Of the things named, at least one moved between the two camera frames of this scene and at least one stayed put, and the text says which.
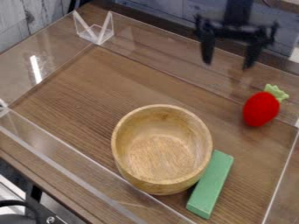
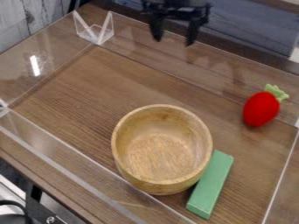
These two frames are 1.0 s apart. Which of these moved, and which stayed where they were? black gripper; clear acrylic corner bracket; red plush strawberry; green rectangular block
Moved: black gripper
Stayed: red plush strawberry; clear acrylic corner bracket; green rectangular block
